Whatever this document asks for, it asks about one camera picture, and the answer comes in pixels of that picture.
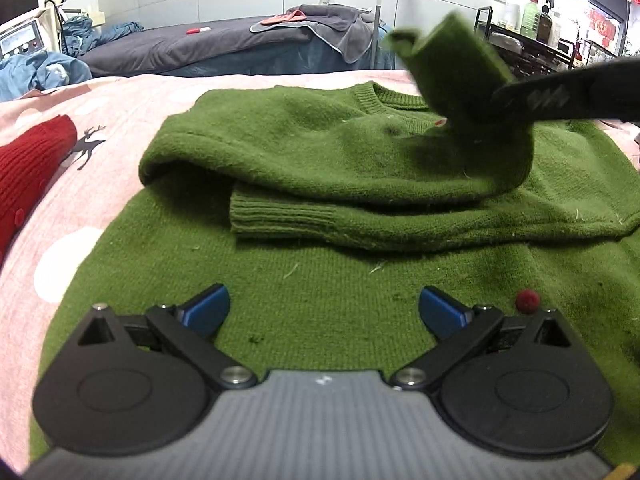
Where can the red window decoration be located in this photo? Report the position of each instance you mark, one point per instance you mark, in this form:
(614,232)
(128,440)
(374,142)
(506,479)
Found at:
(605,27)

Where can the green bottle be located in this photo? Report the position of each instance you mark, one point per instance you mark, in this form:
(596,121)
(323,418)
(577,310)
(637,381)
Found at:
(529,20)

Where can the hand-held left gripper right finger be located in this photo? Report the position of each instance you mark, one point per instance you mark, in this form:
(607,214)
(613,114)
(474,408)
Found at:
(440,312)

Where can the cluttered display counter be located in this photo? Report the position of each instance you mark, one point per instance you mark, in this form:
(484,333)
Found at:
(595,52)

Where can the white beauty machine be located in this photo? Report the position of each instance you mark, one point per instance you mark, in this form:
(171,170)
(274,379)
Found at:
(20,40)

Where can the slim white bottle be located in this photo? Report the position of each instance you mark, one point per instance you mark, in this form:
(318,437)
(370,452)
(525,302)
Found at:
(556,30)

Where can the small red fuzz ball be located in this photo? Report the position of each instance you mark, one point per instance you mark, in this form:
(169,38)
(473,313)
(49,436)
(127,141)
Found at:
(528,302)

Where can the dark brown bottle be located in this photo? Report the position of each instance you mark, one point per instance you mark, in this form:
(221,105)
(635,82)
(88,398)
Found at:
(545,22)

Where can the blue cloth pile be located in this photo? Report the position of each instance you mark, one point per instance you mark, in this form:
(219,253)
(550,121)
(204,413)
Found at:
(120,32)

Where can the dark grey massage bed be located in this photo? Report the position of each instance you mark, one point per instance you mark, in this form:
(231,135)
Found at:
(200,45)

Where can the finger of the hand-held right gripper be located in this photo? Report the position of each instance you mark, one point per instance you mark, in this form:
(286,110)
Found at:
(510,105)

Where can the black trolley shelf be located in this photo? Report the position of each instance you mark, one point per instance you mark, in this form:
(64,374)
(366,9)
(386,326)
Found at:
(530,55)

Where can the green knit sweater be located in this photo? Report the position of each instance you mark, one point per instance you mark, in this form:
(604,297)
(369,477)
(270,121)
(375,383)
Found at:
(320,170)

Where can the blue clothes pile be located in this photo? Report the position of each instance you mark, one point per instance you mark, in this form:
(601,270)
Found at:
(35,72)

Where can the small red and white object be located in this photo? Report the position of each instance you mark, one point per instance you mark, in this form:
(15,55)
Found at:
(197,30)

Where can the red knit sweater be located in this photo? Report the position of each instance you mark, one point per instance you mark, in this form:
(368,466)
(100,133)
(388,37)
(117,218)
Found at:
(30,160)

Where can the grey towel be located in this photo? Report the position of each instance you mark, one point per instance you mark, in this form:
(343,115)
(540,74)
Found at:
(345,30)

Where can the white pump bottle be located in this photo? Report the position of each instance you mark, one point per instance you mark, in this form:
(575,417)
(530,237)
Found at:
(511,15)

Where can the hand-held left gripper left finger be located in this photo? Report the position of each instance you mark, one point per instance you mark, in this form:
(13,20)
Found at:
(207,307)

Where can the small red cloth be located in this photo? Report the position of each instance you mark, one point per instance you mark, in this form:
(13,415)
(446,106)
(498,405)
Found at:
(285,18)

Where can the pink polka dot blanket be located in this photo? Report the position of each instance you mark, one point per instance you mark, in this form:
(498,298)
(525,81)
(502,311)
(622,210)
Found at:
(125,105)

